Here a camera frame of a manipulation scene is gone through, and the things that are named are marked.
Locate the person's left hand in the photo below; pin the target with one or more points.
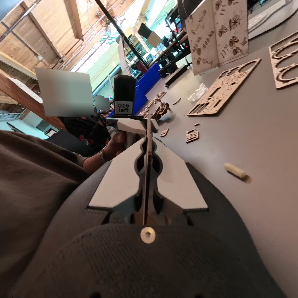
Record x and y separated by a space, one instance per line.
117 144

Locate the curved wooden strip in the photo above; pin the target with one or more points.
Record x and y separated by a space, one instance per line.
177 101

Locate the black round lamp stand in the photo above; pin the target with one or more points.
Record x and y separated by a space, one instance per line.
121 30

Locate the person's brown sweatshirt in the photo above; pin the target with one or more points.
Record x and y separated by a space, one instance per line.
35 186

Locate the small white cylinder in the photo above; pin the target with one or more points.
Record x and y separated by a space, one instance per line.
235 171

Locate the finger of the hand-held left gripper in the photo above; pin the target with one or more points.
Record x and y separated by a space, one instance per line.
132 125
154 127

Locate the wooden gear model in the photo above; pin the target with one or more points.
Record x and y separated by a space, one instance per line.
161 110

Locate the wooden sheet with toothed holes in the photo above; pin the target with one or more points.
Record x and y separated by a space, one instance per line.
280 85

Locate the person's left forearm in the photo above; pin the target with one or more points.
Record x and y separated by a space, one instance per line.
93 163

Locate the wooden sheet with round holes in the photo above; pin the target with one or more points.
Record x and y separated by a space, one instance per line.
146 186

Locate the black stand base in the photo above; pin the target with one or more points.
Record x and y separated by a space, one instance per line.
177 74

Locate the blue plastic bin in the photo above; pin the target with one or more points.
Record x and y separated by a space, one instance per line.
150 76
139 103

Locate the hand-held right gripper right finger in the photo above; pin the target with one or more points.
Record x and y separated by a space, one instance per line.
181 186

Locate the small square wooden piece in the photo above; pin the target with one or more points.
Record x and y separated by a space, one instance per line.
166 130

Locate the tan cardboard panel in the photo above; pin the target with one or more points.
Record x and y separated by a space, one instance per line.
155 39

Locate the wooden sheet with thin strips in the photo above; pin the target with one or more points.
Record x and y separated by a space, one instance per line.
153 102

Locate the wooden sheet with rectangular slots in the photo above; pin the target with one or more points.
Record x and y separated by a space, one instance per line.
229 92

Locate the black light panel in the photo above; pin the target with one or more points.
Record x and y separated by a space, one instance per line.
145 30

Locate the clear crumpled plastic bag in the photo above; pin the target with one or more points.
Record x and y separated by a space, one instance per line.
197 93

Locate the white monitor stand base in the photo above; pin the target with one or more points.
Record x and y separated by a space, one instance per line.
267 25

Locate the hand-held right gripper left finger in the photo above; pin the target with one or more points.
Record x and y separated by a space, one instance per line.
114 186

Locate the small slotted wooden piece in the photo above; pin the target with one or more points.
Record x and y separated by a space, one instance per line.
196 137

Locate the standing folded instruction booklet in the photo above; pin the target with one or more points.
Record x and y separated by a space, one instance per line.
209 35

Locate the grey desk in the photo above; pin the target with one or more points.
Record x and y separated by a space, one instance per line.
256 144

